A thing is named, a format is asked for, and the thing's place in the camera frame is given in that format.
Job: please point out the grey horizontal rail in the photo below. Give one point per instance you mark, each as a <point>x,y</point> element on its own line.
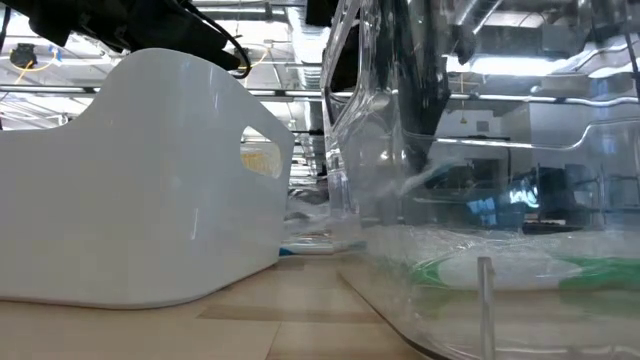
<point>150,90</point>

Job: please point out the silver ventilation duct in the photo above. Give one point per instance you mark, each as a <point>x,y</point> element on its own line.
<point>310,45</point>

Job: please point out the blue white wrapped toothbrush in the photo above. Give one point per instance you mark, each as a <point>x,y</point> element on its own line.
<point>315,247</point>

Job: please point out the orange white toothbrush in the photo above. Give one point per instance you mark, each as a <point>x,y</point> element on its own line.
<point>260,162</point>

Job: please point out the black ceiling-hung device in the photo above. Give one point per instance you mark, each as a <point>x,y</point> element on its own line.
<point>22,55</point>

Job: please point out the white plastic bin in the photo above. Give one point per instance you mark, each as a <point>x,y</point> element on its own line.
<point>125,200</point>

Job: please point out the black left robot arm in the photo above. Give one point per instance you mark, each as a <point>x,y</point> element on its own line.
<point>125,25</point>

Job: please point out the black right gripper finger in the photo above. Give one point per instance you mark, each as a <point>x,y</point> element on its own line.
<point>417,75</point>
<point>345,60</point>

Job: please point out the green white toothbrush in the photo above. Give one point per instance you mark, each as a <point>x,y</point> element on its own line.
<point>500,272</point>

